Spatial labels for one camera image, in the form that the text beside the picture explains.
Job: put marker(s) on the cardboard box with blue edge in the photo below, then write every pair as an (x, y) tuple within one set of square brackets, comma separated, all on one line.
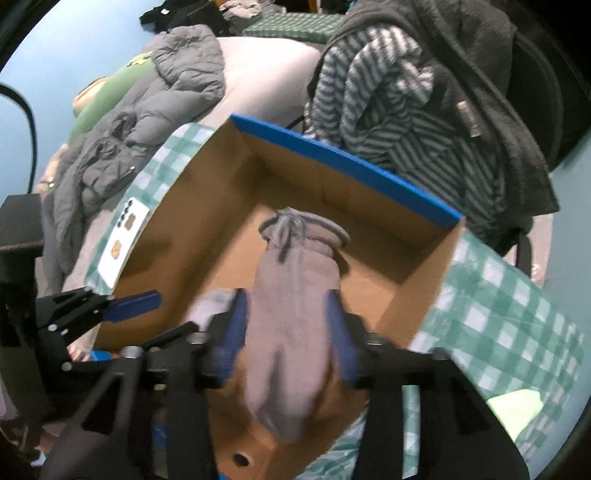
[(295, 184)]

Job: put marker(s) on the white pillow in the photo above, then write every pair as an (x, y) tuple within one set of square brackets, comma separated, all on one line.
[(263, 78)]

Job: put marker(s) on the grey puffer jacket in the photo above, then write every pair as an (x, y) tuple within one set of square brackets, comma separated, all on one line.
[(138, 115)]

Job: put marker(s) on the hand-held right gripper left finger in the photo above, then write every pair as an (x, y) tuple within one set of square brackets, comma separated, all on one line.
[(236, 323)]

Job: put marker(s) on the striped knit garment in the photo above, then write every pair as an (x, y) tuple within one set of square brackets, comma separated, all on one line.
[(369, 92)]

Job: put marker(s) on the green checkered cushion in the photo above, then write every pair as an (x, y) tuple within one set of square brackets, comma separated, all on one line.
[(291, 25)]

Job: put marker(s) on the light green soft item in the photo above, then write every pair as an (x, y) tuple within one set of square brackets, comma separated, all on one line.
[(512, 408)]

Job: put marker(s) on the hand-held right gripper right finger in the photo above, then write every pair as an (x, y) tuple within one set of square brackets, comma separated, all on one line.
[(340, 337)]

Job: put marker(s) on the pile of black clothes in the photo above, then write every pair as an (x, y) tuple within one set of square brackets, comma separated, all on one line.
[(184, 16)]

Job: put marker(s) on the green shirt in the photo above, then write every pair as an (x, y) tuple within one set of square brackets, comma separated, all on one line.
[(111, 87)]

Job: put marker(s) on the green checkered tablecloth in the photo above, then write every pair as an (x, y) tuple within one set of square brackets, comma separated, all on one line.
[(489, 314)]

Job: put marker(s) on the dark grey fleece jacket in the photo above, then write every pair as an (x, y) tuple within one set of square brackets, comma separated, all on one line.
[(485, 60)]

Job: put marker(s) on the grey sock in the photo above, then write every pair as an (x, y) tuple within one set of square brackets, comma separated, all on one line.
[(291, 323)]

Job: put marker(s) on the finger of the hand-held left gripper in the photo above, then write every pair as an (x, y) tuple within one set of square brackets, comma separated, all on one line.
[(134, 308), (171, 333)]

